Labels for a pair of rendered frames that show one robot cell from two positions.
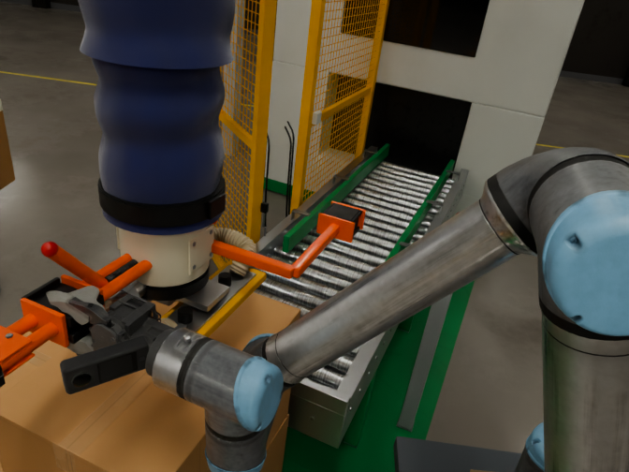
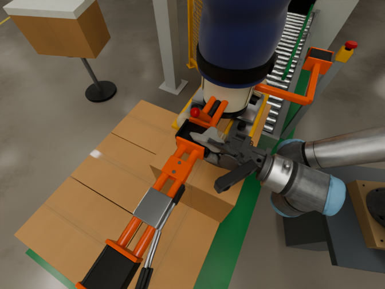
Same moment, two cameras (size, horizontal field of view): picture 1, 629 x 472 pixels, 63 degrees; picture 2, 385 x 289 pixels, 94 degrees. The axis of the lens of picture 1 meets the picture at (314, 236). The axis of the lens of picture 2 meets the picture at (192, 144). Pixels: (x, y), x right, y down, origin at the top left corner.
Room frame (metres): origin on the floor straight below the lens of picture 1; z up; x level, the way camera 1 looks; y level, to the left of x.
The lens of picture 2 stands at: (0.34, 0.35, 1.66)
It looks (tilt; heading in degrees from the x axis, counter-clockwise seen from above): 58 degrees down; 7
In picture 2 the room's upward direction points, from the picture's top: straight up
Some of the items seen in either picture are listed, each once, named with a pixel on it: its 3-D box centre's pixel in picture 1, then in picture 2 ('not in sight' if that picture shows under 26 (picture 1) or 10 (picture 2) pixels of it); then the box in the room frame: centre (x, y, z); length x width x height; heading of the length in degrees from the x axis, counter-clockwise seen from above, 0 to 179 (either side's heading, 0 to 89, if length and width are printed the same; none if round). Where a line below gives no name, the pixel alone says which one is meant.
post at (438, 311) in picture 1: (431, 336); (306, 104); (1.61, -0.51, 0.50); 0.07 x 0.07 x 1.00; 70
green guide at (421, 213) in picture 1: (431, 209); (303, 36); (2.58, -0.62, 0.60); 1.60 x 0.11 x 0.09; 160
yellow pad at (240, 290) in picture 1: (206, 302); (246, 115); (0.83, 0.20, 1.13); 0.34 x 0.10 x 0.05; 160
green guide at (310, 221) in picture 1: (342, 184); not in sight; (2.77, -0.12, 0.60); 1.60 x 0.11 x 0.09; 160
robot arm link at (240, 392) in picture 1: (233, 385); (309, 187); (0.52, 0.08, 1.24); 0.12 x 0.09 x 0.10; 70
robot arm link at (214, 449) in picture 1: (238, 431); (291, 195); (0.53, 0.08, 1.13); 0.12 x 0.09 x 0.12; 172
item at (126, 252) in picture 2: not in sight; (112, 271); (0.30, 0.50, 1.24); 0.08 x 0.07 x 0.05; 160
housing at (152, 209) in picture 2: not in sight; (154, 208); (0.42, 0.45, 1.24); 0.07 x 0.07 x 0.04; 70
